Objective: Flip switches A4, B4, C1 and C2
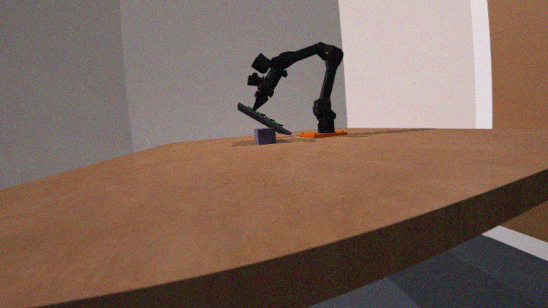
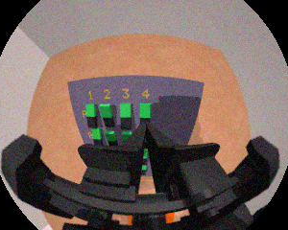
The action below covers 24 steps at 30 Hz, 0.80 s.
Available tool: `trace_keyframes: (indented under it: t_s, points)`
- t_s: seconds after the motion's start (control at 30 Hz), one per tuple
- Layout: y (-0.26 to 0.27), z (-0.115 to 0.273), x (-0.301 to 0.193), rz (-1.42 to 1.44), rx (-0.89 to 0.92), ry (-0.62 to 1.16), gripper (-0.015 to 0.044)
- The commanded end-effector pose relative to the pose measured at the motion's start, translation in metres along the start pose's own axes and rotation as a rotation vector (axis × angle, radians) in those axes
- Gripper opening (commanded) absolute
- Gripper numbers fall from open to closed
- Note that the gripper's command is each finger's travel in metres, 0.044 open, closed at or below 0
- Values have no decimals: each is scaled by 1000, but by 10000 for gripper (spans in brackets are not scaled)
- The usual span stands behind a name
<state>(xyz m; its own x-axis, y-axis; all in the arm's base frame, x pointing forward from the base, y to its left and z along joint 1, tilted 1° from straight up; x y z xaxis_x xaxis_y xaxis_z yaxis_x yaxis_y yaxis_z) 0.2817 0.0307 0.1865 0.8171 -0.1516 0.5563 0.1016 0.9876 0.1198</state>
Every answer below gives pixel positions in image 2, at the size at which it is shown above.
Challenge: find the lavender switch panel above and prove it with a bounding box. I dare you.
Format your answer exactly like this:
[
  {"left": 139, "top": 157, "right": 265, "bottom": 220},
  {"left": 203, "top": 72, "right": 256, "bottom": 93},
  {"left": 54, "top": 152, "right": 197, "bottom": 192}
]
[{"left": 67, "top": 76, "right": 204, "bottom": 146}]

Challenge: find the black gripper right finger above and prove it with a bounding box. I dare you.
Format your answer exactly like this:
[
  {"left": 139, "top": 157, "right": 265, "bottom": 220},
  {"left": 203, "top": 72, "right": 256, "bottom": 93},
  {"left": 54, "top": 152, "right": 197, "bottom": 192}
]
[{"left": 145, "top": 123, "right": 220, "bottom": 195}]

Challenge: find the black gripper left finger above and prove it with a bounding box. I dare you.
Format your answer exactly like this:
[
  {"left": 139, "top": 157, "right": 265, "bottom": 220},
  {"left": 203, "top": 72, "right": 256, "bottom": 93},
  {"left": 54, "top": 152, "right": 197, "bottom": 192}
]
[{"left": 78, "top": 123, "right": 147, "bottom": 195}]

